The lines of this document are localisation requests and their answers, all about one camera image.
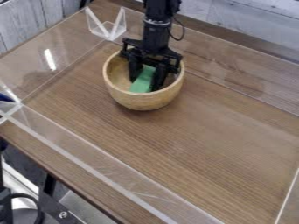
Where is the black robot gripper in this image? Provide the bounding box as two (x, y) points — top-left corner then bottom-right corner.
(120, 17), (183, 91)

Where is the green rectangular block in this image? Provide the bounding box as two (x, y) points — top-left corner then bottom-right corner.
(130, 66), (155, 93)

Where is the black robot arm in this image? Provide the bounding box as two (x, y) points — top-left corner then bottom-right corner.
(120, 0), (183, 91)

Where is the light wooden bowl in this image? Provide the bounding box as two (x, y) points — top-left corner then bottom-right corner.
(103, 51), (186, 111)

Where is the black table leg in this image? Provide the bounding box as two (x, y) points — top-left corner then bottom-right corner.
(43, 174), (57, 196)

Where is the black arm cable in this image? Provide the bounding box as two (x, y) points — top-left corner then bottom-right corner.
(167, 16), (187, 42)

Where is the clear acrylic corner bracket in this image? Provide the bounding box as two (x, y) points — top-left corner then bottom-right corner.
(84, 7), (127, 41)

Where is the clear acrylic tray wall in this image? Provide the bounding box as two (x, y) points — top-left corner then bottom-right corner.
(0, 11), (299, 224)

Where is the black cable loop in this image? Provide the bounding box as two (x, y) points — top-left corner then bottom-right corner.
(9, 192), (45, 224)

